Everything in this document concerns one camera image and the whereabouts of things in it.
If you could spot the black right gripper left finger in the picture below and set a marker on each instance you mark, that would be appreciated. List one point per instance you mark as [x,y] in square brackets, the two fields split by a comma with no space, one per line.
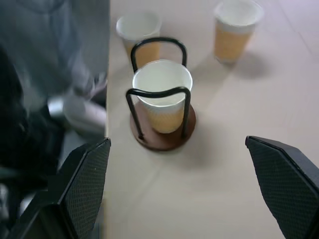
[82,186]

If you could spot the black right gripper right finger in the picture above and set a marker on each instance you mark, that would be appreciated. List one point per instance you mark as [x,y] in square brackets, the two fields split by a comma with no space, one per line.
[284,184]

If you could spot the orange and white paper cup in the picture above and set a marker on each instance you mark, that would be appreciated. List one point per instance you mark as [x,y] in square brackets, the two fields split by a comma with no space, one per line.
[234,37]
[164,99]
[139,32]

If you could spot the silver robot body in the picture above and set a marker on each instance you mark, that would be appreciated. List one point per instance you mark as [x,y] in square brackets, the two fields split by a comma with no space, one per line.
[82,114]

